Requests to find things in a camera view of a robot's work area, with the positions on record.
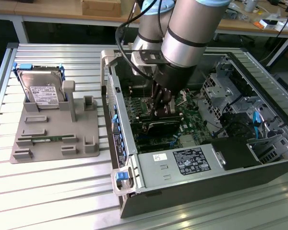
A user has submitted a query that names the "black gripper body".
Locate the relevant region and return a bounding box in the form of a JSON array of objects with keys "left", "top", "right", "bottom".
[{"left": 153, "top": 62, "right": 198, "bottom": 93}]

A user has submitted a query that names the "black graphics card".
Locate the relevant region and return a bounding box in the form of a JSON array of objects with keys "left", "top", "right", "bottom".
[{"left": 130, "top": 114, "right": 181, "bottom": 139}]

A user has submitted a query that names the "CPU socket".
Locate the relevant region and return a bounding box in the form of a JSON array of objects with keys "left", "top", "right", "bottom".
[{"left": 145, "top": 97, "right": 156, "bottom": 114}]

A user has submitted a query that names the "metal socket cover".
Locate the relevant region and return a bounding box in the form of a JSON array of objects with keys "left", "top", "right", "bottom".
[{"left": 169, "top": 90, "right": 191, "bottom": 113}]

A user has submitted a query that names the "green motherboard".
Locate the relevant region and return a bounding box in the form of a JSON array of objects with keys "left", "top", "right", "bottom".
[{"left": 123, "top": 86, "right": 211, "bottom": 154}]

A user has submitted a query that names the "black expansion slot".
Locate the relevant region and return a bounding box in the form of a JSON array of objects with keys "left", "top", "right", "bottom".
[{"left": 136, "top": 138, "right": 175, "bottom": 150}]

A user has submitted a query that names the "silver disk bay cage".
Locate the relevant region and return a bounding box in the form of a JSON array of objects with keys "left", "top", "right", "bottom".
[{"left": 197, "top": 72, "right": 243, "bottom": 126}]

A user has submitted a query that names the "silver chipset heatsink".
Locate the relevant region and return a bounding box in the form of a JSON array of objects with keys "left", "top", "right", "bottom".
[{"left": 178, "top": 136, "right": 200, "bottom": 148}]

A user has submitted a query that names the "silver power supply unit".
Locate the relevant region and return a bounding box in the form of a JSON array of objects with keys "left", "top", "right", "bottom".
[{"left": 137, "top": 143, "right": 228, "bottom": 189}]

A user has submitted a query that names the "open black PC case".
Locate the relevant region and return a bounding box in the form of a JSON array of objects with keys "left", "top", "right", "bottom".
[{"left": 100, "top": 49, "right": 288, "bottom": 219}]

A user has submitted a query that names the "cluttered wooden desk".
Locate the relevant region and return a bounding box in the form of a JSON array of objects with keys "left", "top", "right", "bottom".
[{"left": 213, "top": 9, "right": 288, "bottom": 38}]

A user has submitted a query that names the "electronics pile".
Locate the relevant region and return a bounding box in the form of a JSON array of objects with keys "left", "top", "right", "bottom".
[{"left": 224, "top": 3, "right": 239, "bottom": 20}]

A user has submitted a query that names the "black plastic shroud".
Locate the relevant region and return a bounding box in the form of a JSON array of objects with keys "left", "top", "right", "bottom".
[{"left": 210, "top": 138, "right": 263, "bottom": 172}]

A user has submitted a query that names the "orange and white box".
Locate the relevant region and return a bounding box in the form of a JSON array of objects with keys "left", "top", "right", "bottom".
[{"left": 252, "top": 18, "right": 279, "bottom": 30}]

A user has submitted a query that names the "grey cup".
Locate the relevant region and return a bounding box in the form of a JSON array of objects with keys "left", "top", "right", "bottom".
[{"left": 244, "top": 0, "right": 258, "bottom": 13}]

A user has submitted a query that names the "grey plastic parts rack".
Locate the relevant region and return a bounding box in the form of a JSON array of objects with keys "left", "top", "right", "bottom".
[{"left": 10, "top": 80, "right": 101, "bottom": 165}]

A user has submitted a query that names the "green RAM stick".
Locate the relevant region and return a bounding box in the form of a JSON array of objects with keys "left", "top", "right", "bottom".
[{"left": 17, "top": 136, "right": 75, "bottom": 142}]

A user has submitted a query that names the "silver hard disk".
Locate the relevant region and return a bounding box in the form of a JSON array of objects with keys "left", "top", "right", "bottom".
[{"left": 17, "top": 69, "right": 64, "bottom": 110}]

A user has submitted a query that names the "hard disk drive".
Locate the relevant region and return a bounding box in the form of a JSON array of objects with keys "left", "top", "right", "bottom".
[{"left": 12, "top": 62, "right": 67, "bottom": 101}]

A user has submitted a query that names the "long wooden desk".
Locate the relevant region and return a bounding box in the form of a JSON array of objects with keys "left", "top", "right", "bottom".
[{"left": 0, "top": 0, "right": 143, "bottom": 25}]

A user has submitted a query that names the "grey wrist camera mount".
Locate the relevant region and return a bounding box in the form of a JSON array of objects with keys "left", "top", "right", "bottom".
[{"left": 130, "top": 49, "right": 169, "bottom": 77}]

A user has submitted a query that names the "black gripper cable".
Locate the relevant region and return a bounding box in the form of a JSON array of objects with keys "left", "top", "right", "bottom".
[{"left": 115, "top": 0, "right": 164, "bottom": 80}]

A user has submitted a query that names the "grey corner bracket blue clip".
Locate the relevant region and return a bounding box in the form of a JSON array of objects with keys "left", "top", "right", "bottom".
[{"left": 110, "top": 166, "right": 136, "bottom": 196}]

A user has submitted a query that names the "blue disk wire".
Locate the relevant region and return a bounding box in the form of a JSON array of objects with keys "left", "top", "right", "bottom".
[{"left": 252, "top": 111, "right": 262, "bottom": 140}]

